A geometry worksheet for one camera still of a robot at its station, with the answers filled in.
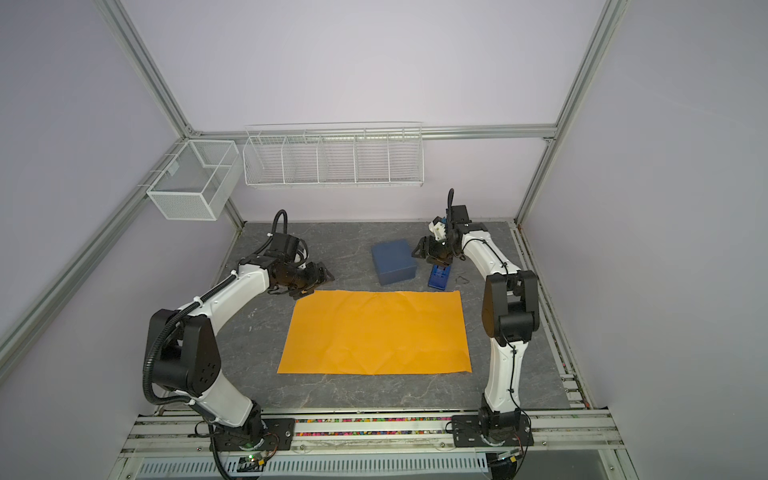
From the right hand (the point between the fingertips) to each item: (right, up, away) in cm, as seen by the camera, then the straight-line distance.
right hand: (422, 258), depth 95 cm
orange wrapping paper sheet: (-15, -23, -3) cm, 27 cm away
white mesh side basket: (-75, +26, +3) cm, 79 cm away
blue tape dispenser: (+6, -6, +1) cm, 8 cm away
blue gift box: (-9, -1, +7) cm, 11 cm away
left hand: (-29, -8, -7) cm, 31 cm away
